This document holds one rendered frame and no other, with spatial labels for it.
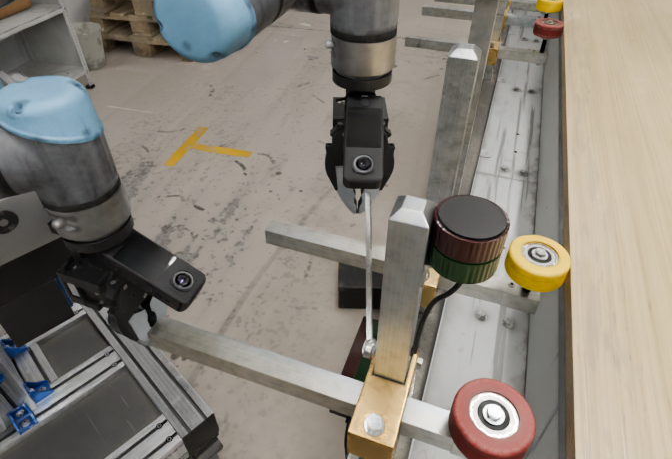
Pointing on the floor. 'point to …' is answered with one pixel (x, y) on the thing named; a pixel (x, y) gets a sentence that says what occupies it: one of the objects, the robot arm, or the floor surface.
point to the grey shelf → (42, 32)
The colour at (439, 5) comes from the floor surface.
